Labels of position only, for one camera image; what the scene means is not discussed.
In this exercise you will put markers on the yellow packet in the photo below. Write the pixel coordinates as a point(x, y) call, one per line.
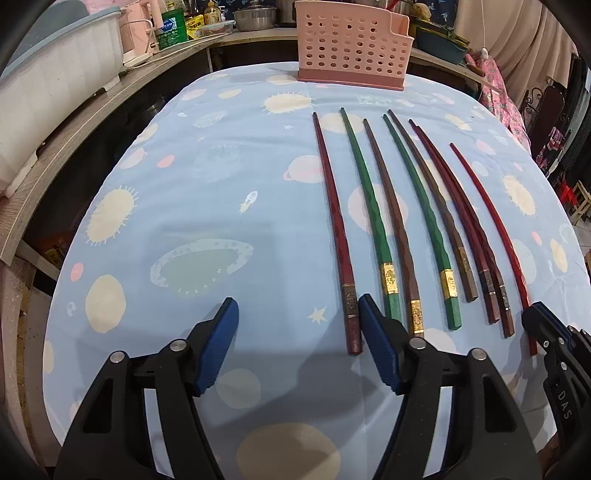
point(195, 25)

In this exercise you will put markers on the dark teal basin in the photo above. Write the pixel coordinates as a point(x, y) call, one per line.
point(438, 46)

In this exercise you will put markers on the red plastic stool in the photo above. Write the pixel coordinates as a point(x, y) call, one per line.
point(577, 196)

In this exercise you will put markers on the brown chopstick gold band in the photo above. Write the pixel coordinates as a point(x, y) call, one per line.
point(467, 277)
point(392, 207)

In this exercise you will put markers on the metal pot with lid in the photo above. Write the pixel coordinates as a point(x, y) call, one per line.
point(254, 18)

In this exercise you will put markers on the pink floral cloth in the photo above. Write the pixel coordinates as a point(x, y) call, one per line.
point(501, 97)

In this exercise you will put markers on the dark red chopstick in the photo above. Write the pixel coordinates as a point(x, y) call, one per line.
point(504, 309)
point(488, 295)

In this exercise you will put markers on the green chopstick gold band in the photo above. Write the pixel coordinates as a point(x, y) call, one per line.
point(364, 184)
point(451, 295)

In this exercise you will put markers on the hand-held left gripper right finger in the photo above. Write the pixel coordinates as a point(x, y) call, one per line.
point(378, 341)

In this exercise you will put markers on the green canister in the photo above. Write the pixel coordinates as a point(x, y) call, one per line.
point(171, 32)

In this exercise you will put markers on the pink perforated plastic basket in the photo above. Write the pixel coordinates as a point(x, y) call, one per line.
point(351, 41)

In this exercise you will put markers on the white ribbed plastic bin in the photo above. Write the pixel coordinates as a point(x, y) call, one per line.
point(46, 92)

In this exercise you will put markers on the blue planet print tablecloth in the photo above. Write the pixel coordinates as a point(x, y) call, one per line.
point(207, 184)

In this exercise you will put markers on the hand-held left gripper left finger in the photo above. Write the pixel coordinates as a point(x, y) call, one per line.
point(217, 341)

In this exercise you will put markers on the amber bottle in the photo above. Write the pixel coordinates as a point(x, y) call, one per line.
point(211, 13)

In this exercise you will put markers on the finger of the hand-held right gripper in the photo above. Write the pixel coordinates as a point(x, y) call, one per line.
point(542, 318)
point(581, 339)

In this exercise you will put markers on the pink white appliance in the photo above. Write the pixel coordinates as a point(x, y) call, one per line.
point(138, 37)

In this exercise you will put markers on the hanging clothes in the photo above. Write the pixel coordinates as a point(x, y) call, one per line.
point(563, 120)

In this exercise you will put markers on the clear glass container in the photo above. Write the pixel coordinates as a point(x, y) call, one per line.
point(214, 28)

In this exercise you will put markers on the beige curtain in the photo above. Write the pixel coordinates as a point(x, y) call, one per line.
point(517, 41)

